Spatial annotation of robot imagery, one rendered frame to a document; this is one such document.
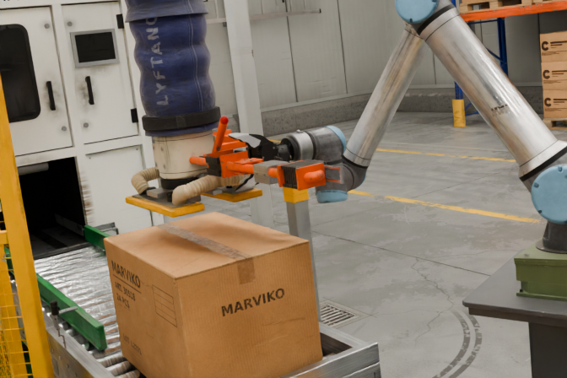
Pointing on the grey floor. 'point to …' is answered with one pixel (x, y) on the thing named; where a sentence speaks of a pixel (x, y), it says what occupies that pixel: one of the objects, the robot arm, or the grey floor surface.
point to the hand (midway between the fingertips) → (232, 163)
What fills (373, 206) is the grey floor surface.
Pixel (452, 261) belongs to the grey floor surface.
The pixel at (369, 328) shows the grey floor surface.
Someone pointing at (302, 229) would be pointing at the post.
